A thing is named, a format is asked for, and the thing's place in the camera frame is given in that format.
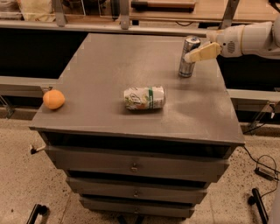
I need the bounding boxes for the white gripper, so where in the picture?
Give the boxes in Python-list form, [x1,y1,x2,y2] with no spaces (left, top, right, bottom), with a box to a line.
[184,25,244,63]

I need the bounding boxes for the silver blue redbull can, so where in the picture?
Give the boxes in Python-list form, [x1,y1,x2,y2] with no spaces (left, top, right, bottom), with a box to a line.
[178,36,200,78]

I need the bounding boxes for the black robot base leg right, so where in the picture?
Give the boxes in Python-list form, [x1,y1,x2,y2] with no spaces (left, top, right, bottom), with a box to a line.
[248,188,269,224]

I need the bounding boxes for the grey metal shelf rail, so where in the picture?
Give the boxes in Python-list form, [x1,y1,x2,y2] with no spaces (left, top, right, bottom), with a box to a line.
[0,0,280,40]

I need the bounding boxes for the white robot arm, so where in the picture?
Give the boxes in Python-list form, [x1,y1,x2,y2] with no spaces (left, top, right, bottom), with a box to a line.
[184,16,280,63]

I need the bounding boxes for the orange fruit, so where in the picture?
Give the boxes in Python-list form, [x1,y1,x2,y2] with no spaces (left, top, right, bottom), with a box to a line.
[43,89,66,109]

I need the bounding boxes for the white green crushed can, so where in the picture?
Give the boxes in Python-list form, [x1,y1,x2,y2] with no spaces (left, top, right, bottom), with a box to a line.
[123,86,165,110]

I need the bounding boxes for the black power adapter with cable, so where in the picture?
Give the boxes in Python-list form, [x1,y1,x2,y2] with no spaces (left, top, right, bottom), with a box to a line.
[243,147,280,197]

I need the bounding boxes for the grey drawer cabinet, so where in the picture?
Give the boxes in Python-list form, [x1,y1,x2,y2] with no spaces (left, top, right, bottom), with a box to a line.
[31,33,244,218]

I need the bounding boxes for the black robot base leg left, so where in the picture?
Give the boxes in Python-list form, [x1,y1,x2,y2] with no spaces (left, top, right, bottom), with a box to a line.
[26,204,48,224]

